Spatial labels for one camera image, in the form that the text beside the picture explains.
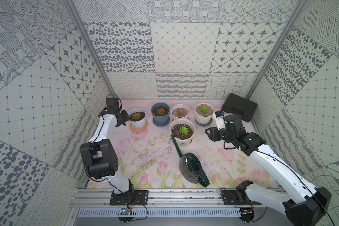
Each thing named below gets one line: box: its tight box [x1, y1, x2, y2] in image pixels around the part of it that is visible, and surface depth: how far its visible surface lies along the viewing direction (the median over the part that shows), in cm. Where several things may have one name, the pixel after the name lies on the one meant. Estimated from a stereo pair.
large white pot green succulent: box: [169, 118, 196, 148], surface depth 90 cm
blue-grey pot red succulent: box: [150, 102, 170, 128], surface depth 103 cm
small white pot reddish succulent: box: [170, 103, 190, 120], surface depth 101 cm
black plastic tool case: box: [221, 92, 258, 123], surface depth 113 cm
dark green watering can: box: [170, 134, 210, 188], surface depth 75 cm
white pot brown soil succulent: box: [194, 102, 215, 125], surface depth 100 cm
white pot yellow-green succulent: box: [128, 107, 147, 130], surface depth 100 cm
